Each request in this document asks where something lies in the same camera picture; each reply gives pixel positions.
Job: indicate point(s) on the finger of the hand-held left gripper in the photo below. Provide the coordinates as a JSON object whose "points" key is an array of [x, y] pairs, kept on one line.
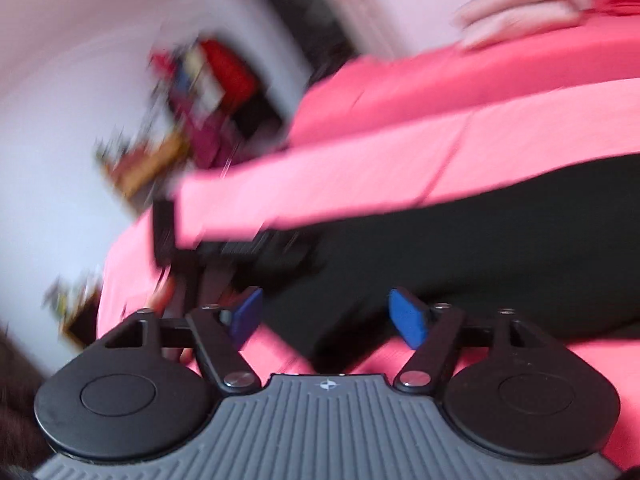
{"points": [[270, 250]]}

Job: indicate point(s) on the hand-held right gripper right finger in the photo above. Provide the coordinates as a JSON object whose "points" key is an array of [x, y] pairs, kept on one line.
{"points": [[410, 317]]}

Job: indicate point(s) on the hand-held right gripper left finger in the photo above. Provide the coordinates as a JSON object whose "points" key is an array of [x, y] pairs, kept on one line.
{"points": [[247, 310]]}

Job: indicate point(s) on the black knit pants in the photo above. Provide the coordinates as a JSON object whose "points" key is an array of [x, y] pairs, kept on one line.
{"points": [[475, 250]]}

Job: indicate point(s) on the brown cluttered shelf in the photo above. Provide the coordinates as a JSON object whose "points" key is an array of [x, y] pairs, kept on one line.
{"points": [[150, 165]]}

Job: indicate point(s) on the pink terry bed blanket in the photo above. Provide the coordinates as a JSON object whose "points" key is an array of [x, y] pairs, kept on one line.
{"points": [[400, 175]]}

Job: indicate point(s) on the pink bed sheet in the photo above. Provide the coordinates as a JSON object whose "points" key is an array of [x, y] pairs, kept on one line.
{"points": [[475, 80]]}

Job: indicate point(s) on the beige patterned curtain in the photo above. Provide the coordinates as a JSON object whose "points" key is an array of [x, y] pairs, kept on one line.
{"points": [[365, 0]]}

